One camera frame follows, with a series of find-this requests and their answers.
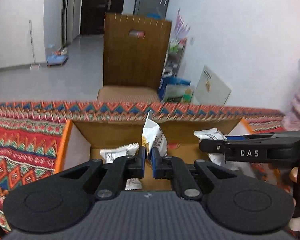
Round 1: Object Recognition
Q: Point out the patterned red tablecloth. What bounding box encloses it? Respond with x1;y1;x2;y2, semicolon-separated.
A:
0;101;283;231

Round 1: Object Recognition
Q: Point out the white printed snack packet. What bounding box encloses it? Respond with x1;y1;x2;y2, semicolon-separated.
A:
141;110;168;157

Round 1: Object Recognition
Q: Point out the pink ribbed vase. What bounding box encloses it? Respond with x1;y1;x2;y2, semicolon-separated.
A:
282;87;300;131

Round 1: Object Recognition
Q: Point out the white board on wall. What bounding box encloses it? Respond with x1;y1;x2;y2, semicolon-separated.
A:
192;66;231;106

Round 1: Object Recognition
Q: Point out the red cardboard box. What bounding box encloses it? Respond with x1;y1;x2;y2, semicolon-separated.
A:
54;118;283;193

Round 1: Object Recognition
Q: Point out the white packet in box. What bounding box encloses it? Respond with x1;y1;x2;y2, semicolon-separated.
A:
100;143;142;191

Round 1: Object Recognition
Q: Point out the dark entrance door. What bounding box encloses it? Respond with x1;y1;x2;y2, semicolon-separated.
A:
80;0;124;35

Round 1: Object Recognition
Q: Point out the brown cardboard chair back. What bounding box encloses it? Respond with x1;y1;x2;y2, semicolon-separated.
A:
97;13;172;103

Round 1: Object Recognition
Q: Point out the storage rack with items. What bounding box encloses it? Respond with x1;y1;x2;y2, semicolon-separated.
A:
162;8;193;81

